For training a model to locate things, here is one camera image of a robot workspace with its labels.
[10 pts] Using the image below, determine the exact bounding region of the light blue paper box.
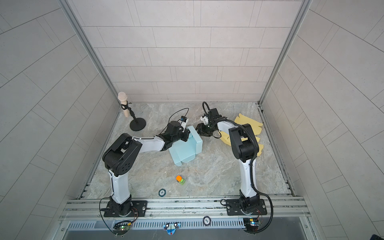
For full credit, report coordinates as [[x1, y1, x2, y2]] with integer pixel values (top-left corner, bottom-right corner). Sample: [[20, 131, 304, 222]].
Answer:
[[169, 126, 203, 166]]

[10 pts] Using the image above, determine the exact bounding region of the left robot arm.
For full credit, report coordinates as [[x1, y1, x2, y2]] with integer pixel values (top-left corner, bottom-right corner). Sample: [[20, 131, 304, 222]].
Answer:
[[102, 120, 190, 217]]

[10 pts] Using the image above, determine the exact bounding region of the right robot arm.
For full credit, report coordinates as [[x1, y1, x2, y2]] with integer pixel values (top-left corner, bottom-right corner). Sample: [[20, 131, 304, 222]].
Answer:
[[196, 108, 260, 214]]

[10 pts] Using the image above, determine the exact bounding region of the yellow paper box stack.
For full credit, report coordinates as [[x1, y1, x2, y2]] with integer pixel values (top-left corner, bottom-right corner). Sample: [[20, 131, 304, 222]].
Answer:
[[218, 114, 264, 157]]

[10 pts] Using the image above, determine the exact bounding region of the black microphone stand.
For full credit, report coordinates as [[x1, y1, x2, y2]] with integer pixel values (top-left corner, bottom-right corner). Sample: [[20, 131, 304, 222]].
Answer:
[[121, 104, 146, 132]]

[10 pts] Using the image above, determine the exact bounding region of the orange green toy block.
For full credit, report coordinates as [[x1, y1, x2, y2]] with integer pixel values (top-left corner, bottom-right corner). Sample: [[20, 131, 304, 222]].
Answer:
[[176, 176, 185, 185]]

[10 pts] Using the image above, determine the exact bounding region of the beige microphone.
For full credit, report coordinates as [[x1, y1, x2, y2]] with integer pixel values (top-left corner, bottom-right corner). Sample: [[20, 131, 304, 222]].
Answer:
[[118, 92, 130, 118]]

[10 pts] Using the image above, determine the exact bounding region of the round black white disc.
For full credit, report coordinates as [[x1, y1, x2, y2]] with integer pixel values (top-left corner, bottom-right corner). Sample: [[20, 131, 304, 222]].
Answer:
[[203, 216, 212, 227]]

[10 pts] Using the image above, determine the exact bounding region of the blue sticker marker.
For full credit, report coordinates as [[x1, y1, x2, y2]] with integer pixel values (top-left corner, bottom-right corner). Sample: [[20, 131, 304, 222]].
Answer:
[[163, 223, 181, 236]]

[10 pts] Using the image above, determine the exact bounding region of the right green circuit board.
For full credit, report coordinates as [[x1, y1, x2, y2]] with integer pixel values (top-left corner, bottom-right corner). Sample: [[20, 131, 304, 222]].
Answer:
[[243, 218, 260, 233]]

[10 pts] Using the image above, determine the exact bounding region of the green circuit board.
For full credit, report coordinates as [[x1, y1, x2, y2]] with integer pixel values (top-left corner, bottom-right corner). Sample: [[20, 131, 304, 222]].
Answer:
[[113, 221, 133, 236], [243, 218, 260, 233]]

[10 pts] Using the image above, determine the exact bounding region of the left green circuit board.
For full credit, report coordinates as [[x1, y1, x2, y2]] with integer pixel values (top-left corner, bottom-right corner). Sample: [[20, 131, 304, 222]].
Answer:
[[113, 221, 133, 236]]

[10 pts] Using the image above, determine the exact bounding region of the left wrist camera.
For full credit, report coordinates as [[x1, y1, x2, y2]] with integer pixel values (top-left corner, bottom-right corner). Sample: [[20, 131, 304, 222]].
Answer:
[[179, 116, 188, 132]]

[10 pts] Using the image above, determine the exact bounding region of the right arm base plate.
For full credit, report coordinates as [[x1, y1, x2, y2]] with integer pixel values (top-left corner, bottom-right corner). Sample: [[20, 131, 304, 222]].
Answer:
[[224, 199, 268, 216]]

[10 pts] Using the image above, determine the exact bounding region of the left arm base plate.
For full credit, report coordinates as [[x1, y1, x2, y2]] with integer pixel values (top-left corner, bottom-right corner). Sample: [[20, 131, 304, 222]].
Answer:
[[101, 200, 148, 218]]

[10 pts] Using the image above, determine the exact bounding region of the black corrugated cable conduit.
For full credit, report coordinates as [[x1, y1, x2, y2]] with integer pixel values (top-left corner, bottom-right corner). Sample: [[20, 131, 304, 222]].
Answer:
[[201, 101, 274, 233]]

